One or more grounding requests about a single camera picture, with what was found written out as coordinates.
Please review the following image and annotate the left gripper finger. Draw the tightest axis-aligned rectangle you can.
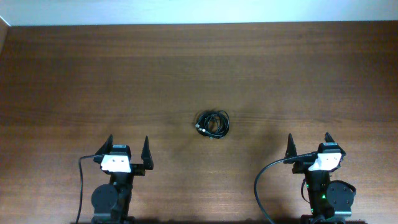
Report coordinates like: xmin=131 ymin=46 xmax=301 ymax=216
xmin=141 ymin=136 xmax=154 ymax=170
xmin=95 ymin=134 xmax=113 ymax=156

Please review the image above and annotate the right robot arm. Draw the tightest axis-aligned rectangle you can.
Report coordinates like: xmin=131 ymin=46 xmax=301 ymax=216
xmin=284 ymin=133 xmax=356 ymax=224

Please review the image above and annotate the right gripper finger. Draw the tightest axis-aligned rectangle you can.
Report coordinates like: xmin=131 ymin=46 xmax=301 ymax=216
xmin=283 ymin=133 xmax=297 ymax=164
xmin=325 ymin=132 xmax=346 ymax=156

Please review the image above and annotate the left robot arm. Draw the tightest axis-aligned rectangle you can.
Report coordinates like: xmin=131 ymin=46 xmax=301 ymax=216
xmin=91 ymin=135 xmax=154 ymax=223

